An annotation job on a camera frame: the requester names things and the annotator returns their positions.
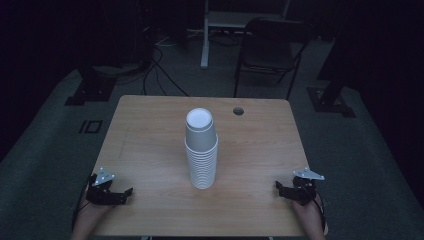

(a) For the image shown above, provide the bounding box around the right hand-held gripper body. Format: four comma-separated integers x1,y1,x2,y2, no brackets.
292,167,325,206

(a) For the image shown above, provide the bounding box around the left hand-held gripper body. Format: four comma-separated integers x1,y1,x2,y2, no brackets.
85,167,116,205

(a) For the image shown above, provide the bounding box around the stack of white paper cups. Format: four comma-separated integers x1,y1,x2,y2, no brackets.
184,107,219,190

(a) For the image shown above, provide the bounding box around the person's left hand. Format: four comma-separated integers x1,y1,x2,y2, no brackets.
77,196,113,232

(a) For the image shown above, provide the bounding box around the person's right hand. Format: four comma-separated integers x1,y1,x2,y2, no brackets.
292,194,325,234

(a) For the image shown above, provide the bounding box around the black stand with flat base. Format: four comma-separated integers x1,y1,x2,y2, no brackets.
306,63,357,119
64,64,118,107

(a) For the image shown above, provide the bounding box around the black folding chair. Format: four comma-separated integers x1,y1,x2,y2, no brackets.
232,17,314,100

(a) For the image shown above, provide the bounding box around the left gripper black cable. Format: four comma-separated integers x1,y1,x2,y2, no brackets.
71,173,94,231

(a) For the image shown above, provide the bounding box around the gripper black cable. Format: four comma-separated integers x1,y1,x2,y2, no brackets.
314,190,328,232
71,173,94,231

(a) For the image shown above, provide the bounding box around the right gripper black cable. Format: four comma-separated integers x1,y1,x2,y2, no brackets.
314,190,328,232

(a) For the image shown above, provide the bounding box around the black floor cable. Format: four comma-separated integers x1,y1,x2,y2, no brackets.
141,44,190,98

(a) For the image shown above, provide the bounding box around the white floor cable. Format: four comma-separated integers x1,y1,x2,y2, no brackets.
155,29,205,48

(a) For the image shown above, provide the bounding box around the white metal desk frame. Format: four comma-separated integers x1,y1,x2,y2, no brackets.
199,0,292,70

